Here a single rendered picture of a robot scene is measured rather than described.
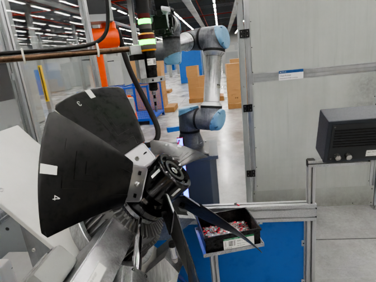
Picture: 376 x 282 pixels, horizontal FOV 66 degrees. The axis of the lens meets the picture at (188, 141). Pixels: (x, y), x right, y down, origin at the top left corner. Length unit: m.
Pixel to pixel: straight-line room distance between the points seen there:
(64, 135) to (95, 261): 0.26
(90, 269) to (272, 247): 0.98
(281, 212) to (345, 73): 1.72
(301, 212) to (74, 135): 1.03
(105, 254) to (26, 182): 0.31
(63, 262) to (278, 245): 1.02
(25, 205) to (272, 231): 1.01
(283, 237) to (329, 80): 1.66
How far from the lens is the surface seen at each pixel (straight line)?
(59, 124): 0.60
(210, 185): 1.61
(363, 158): 1.33
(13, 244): 1.46
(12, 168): 0.88
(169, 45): 1.24
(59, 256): 0.67
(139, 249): 0.71
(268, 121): 2.70
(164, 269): 0.89
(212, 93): 1.53
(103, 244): 0.70
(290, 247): 1.48
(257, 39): 2.62
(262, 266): 1.52
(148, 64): 0.81
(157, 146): 1.08
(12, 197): 0.82
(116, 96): 0.93
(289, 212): 1.36
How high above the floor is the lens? 1.51
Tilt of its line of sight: 16 degrees down
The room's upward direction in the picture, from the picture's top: 6 degrees counter-clockwise
